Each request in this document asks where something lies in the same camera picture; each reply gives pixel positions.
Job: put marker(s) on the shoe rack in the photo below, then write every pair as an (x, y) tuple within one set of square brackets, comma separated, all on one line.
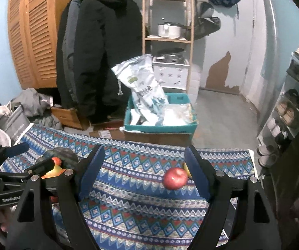
[(295, 83)]

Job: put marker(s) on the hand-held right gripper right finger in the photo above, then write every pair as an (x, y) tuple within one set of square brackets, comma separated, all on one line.
[(196, 172)]

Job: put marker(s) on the white printed box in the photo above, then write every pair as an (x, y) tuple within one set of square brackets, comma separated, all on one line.
[(170, 74)]

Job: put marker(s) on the grey clothing pile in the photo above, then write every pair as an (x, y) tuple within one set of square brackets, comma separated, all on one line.
[(32, 101)]

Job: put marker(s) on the dark green glass plate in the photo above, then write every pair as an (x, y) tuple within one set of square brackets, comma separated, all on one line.
[(66, 155)]

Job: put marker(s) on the wooden box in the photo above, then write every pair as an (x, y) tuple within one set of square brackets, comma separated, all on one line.
[(68, 118)]

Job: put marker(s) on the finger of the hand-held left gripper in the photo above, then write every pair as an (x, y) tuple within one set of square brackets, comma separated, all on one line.
[(92, 172), (45, 165)]

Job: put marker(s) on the small yellow fruit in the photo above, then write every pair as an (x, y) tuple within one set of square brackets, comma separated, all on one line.
[(186, 170)]

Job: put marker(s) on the grey jacket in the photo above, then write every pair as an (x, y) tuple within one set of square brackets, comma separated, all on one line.
[(70, 44)]

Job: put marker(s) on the white printed rice bag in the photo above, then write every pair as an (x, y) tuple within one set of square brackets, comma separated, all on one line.
[(141, 83)]

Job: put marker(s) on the yellow-green apple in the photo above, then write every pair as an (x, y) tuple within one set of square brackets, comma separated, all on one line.
[(52, 173)]

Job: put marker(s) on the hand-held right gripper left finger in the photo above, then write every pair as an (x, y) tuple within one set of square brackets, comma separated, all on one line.
[(18, 149)]

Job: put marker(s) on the black hooded coat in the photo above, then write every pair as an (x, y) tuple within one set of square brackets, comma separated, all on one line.
[(105, 57)]

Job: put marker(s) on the white pot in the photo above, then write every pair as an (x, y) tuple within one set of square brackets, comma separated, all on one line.
[(169, 30)]

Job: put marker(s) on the wooden louvered cabinet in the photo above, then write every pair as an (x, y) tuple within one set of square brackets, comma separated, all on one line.
[(35, 31)]

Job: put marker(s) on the grey fabric bag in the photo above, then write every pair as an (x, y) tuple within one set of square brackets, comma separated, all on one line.
[(15, 125)]

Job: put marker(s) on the group of shoes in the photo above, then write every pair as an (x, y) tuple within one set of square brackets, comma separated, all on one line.
[(290, 109)]

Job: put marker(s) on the small red peach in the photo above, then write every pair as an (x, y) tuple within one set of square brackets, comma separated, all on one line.
[(56, 160)]

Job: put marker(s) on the camouflage bag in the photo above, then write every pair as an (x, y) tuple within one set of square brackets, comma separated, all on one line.
[(206, 23)]

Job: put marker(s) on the black jacket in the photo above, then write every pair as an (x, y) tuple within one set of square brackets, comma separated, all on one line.
[(59, 70)]

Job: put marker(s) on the flat cardboard box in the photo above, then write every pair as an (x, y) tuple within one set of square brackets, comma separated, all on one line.
[(106, 132)]

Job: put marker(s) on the wooden shelf rack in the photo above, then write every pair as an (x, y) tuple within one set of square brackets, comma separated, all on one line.
[(189, 18)]

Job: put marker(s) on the teal plastic basket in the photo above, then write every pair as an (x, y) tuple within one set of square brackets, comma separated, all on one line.
[(160, 129)]

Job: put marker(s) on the clear plastic bag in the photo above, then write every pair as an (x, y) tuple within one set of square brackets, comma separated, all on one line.
[(178, 114)]

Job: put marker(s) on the blue patterned tablecloth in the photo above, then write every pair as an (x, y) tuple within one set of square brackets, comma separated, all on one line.
[(139, 187)]

